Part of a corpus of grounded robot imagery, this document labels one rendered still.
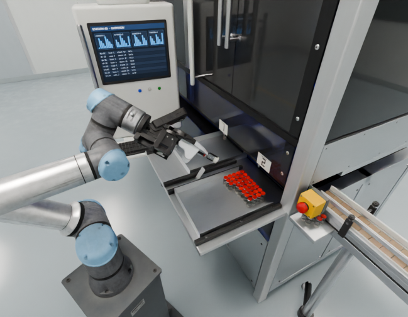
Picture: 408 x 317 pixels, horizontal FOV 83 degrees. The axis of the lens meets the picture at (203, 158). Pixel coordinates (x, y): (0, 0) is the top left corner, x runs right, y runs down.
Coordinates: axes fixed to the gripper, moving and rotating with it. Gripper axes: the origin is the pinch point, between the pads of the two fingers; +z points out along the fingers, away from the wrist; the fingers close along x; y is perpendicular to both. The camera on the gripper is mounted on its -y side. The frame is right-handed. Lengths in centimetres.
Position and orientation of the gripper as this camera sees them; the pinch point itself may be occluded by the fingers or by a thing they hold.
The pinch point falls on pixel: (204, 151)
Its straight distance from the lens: 71.3
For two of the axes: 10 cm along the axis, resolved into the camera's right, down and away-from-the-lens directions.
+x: 2.5, -2.2, -9.4
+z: 8.7, 4.8, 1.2
